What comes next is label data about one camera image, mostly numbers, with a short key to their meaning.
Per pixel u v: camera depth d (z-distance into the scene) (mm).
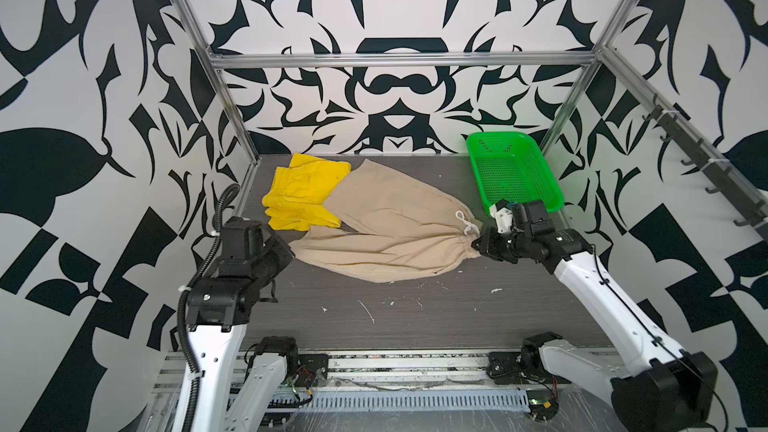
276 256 604
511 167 1215
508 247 656
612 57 851
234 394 541
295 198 1050
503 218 728
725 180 549
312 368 732
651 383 374
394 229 988
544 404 709
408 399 714
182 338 402
